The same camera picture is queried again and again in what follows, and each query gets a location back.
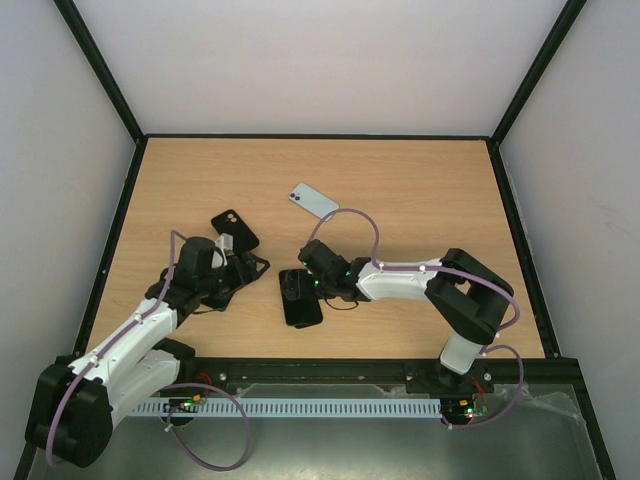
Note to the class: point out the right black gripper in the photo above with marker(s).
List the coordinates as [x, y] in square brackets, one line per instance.
[295, 284]

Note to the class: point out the white slotted cable duct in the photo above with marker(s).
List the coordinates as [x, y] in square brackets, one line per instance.
[293, 408]

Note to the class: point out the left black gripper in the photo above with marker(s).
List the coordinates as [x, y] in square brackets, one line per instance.
[252, 274]

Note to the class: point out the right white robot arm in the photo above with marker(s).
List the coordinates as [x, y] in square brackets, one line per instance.
[471, 298]

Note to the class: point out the black phone screen up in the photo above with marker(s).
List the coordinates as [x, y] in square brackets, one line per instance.
[301, 314]

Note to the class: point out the black case top left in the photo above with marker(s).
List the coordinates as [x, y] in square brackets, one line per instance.
[229, 222]

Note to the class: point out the black frame base rail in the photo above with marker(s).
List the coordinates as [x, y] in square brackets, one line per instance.
[417, 376]

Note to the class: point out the light blue phone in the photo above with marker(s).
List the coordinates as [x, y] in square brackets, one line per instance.
[313, 201]

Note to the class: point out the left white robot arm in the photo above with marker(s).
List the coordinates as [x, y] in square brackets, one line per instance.
[79, 402]

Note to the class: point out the black phone lower left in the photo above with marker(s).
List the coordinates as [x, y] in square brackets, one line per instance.
[217, 302]

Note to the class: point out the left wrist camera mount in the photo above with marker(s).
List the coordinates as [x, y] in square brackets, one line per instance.
[223, 248]

